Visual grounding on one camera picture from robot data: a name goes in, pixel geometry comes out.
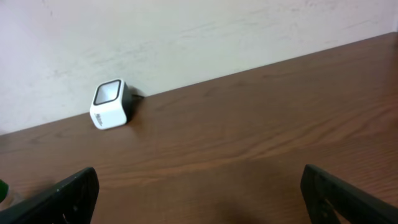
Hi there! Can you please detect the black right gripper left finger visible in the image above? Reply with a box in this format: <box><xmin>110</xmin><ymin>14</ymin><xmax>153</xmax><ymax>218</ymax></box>
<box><xmin>1</xmin><ymin>167</ymin><xmax>100</xmax><ymax>224</ymax></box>

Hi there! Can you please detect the green lid jar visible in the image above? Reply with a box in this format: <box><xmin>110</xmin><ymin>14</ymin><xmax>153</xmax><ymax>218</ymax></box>
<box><xmin>0</xmin><ymin>180</ymin><xmax>20</xmax><ymax>211</ymax></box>

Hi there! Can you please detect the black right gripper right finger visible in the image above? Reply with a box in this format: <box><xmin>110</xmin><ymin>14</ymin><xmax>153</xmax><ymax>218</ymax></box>
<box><xmin>300</xmin><ymin>164</ymin><xmax>397</xmax><ymax>223</ymax></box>

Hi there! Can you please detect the white barcode scanner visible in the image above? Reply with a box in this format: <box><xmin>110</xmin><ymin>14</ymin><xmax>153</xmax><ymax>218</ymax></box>
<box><xmin>90</xmin><ymin>79</ymin><xmax>133</xmax><ymax>130</ymax></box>

